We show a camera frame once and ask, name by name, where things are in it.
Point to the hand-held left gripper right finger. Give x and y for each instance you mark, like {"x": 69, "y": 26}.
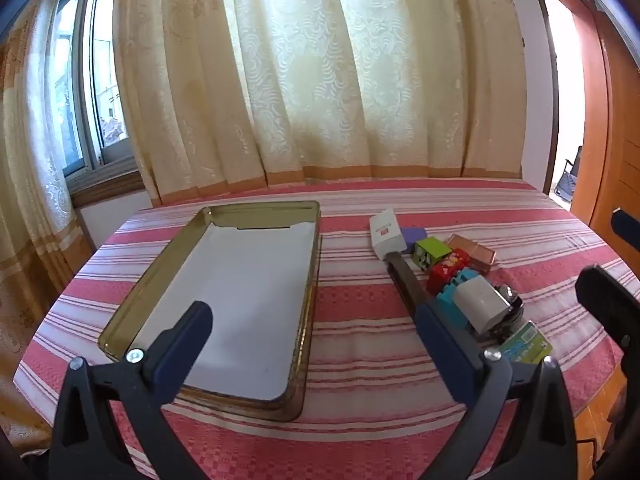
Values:
{"x": 445, "y": 345}

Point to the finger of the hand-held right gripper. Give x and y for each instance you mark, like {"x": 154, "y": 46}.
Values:
{"x": 605, "y": 300}
{"x": 627, "y": 227}

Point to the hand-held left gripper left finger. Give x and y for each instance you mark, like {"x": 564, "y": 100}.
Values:
{"x": 185, "y": 350}

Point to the blue toy block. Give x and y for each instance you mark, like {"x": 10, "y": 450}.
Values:
{"x": 450, "y": 297}

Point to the white charger plug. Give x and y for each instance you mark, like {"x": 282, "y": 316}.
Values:
{"x": 480, "y": 305}

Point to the gold metal tin tray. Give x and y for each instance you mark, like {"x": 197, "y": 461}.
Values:
{"x": 130, "y": 330}

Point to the black comb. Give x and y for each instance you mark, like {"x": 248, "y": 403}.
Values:
{"x": 507, "y": 317}

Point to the dark brown wooden bar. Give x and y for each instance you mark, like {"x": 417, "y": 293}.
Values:
{"x": 405, "y": 285}

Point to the red toy block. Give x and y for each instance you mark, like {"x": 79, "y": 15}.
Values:
{"x": 447, "y": 267}

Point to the green card pack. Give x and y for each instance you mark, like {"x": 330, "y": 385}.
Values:
{"x": 525, "y": 342}

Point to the green toy block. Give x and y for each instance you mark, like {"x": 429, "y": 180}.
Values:
{"x": 430, "y": 250}

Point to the copper pink box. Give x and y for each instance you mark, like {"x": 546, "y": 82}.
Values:
{"x": 472, "y": 252}

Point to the purple block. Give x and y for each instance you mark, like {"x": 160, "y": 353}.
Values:
{"x": 415, "y": 237}

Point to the white box with red label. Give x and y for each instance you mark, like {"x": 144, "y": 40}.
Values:
{"x": 387, "y": 232}

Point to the white paper liner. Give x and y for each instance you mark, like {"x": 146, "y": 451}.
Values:
{"x": 240, "y": 300}

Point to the folding chair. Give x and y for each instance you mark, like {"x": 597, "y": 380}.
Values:
{"x": 567, "y": 177}

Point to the orange wooden door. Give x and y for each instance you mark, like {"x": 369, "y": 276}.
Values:
{"x": 612, "y": 150}

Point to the red striped bed sheet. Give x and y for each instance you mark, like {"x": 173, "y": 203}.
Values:
{"x": 360, "y": 310}

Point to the wooden window sill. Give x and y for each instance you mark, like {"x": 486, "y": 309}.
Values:
{"x": 107, "y": 187}

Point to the narrow cream patterned curtain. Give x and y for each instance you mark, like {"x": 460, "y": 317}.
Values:
{"x": 30, "y": 210}

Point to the sliding glass window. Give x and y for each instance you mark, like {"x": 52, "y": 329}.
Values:
{"x": 95, "y": 85}

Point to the wide cream patterned curtain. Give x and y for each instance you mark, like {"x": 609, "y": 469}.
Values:
{"x": 320, "y": 70}

